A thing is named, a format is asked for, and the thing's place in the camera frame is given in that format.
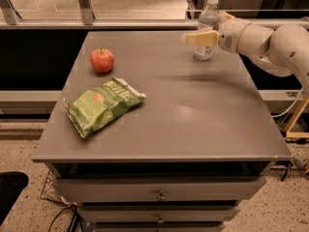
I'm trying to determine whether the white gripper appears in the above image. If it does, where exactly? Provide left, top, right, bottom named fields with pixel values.
left=182, top=11, right=250, bottom=53

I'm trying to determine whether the blue plastic water bottle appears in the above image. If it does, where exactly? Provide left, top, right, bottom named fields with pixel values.
left=194, top=0, right=219, bottom=61

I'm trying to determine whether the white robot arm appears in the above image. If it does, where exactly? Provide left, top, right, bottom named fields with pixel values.
left=182, top=13, right=309, bottom=94

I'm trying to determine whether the green jalapeno chip bag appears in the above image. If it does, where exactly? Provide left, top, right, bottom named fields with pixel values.
left=64, top=78, right=146, bottom=138

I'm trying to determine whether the grey drawer cabinet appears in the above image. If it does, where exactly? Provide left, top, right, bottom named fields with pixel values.
left=33, top=31, right=292, bottom=232

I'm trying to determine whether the red apple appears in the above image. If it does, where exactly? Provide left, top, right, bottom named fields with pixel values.
left=90, top=48, right=115, bottom=73

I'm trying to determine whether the grey metal railing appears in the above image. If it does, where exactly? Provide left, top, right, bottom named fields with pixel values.
left=0, top=0, right=309, bottom=29

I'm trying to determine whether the top grey drawer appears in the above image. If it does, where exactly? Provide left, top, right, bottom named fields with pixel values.
left=53, top=177, right=266, bottom=203

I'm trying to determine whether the grey drawer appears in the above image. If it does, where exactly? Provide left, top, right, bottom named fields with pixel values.
left=79, top=206, right=239, bottom=223
left=53, top=177, right=266, bottom=203

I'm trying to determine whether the middle grey drawer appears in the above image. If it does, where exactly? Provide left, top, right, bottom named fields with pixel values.
left=79, top=206, right=239, bottom=223

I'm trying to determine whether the black chair seat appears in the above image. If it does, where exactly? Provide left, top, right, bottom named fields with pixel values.
left=0, top=171, right=29, bottom=226

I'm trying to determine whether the yellow wooden frame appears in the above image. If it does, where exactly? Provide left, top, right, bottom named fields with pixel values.
left=282, top=94, right=309, bottom=139

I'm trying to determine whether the black floor cable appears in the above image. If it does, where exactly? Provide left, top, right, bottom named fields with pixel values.
left=47, top=203, right=85, bottom=232

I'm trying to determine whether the wire mesh basket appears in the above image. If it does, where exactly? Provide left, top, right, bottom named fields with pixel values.
left=40, top=171, right=68, bottom=206

